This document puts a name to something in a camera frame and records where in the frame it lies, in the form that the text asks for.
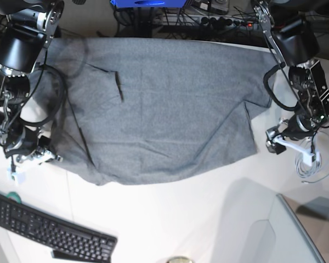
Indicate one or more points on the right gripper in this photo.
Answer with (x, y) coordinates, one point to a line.
(24, 141)

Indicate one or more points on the round brass object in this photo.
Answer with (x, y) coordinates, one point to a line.
(179, 259)

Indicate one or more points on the black computer keyboard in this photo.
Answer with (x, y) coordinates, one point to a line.
(67, 240)

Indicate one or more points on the grey t-shirt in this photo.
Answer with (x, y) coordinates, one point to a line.
(150, 111)

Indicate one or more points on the blue base plate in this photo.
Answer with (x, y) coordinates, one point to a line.
(148, 3)

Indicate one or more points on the green tape roll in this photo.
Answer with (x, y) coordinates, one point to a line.
(14, 196)

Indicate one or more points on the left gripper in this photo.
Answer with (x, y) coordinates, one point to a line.
(296, 128)

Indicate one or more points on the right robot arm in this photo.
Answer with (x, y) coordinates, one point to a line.
(30, 29)

